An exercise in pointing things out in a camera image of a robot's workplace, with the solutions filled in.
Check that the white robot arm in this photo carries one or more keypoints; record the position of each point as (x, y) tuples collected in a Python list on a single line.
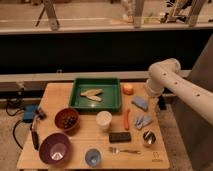
[(164, 74)]

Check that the brown bowl with dark fruit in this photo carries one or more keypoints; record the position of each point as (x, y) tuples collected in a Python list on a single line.
[(67, 119)]

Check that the purple bowl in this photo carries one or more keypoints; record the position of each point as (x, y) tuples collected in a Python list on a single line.
[(54, 149)]

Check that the green plastic tray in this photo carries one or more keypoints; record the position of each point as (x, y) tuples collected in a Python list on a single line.
[(111, 95)]

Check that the pale wooden spatula piece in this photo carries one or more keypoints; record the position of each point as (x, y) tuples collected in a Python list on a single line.
[(92, 94)]

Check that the white paper cup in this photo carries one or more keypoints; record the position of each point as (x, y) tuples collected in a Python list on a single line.
[(103, 120)]

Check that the orange carrot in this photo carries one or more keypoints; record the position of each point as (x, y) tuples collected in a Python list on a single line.
[(126, 119)]

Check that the blue crumpled cloth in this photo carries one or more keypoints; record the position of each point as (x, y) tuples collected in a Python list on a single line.
[(142, 121)]

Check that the black rectangular block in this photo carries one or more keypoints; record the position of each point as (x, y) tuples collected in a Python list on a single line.
[(117, 137)]

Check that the silver metal fork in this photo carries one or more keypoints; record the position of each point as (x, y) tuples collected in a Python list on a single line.
[(117, 150)]

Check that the small metal cup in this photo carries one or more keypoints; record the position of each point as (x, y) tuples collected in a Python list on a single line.
[(149, 138)]

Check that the blue plastic cup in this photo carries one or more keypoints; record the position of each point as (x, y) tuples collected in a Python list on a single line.
[(93, 157)]

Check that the blue table clamp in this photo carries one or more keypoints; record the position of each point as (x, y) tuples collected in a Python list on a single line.
[(31, 111)]

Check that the black handle tool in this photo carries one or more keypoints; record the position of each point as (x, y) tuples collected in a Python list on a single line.
[(34, 134)]

